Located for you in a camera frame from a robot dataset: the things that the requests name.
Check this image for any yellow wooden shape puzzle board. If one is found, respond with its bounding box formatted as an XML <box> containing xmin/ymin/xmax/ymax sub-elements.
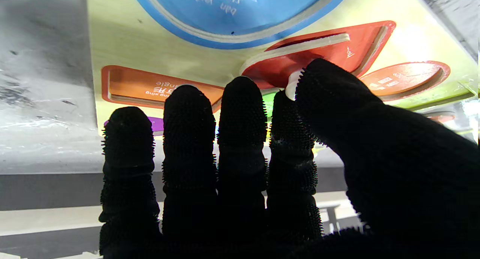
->
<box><xmin>85</xmin><ymin>0</ymin><xmax>480</xmax><ymax>139</ymax></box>

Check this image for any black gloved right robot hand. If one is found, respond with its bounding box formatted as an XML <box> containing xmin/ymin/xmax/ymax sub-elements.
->
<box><xmin>99</xmin><ymin>58</ymin><xmax>480</xmax><ymax>259</ymax></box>

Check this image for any red heart puzzle piece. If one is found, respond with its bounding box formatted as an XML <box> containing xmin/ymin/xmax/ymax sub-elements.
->
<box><xmin>239</xmin><ymin>33</ymin><xmax>352</xmax><ymax>101</ymax></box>

